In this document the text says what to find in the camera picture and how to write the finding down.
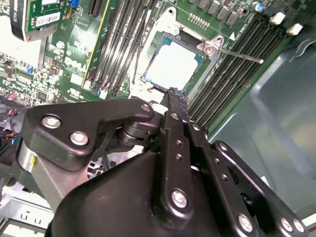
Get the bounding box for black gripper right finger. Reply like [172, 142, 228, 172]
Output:
[178, 93, 310, 237]

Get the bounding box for metal socket cover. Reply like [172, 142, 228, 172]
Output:
[129, 83, 171, 113]

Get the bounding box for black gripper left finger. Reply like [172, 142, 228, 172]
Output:
[21, 87, 196, 220]

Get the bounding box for wire locking lever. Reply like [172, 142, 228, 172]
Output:
[132, 9, 149, 84]
[218, 48, 265, 64]

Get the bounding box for silver CPU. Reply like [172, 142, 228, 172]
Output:
[144, 40, 199, 91]

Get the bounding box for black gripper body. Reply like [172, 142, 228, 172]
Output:
[49, 150, 238, 237]

